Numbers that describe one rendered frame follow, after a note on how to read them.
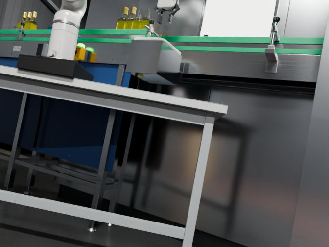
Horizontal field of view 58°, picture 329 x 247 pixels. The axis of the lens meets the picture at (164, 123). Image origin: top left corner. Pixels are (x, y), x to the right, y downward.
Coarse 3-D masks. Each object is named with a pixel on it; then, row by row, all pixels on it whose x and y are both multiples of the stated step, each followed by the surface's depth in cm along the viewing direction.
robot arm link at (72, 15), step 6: (78, 0) 141; (84, 0) 146; (66, 6) 145; (72, 6) 145; (78, 6) 146; (84, 6) 148; (60, 12) 136; (66, 12) 136; (72, 12) 138; (78, 12) 145; (84, 12) 149; (54, 18) 137; (60, 18) 135; (66, 18) 136; (72, 18) 137; (78, 18) 140; (72, 24) 137; (78, 24) 141
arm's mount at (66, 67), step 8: (24, 56) 128; (32, 56) 128; (40, 56) 128; (24, 64) 128; (32, 64) 128; (40, 64) 128; (48, 64) 128; (56, 64) 127; (64, 64) 127; (72, 64) 127; (48, 72) 127; (56, 72) 127; (64, 72) 127; (72, 72) 127; (80, 72) 134; (88, 72) 144; (88, 80) 146
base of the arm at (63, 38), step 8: (56, 24) 136; (64, 24) 135; (56, 32) 135; (64, 32) 135; (72, 32) 137; (56, 40) 134; (64, 40) 135; (72, 40) 138; (48, 48) 137; (56, 48) 134; (64, 48) 135; (72, 48) 138; (48, 56) 135; (56, 56) 134; (64, 56) 135; (72, 56) 139
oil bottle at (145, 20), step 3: (144, 18) 177; (147, 18) 176; (141, 21) 178; (144, 21) 177; (147, 21) 176; (141, 24) 177; (147, 24) 176; (141, 27) 177; (144, 27) 176; (147, 33) 177
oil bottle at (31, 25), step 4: (32, 12) 226; (36, 12) 227; (32, 16) 226; (32, 20) 226; (28, 24) 225; (32, 24) 225; (36, 24) 228; (28, 28) 224; (32, 28) 225; (36, 28) 228
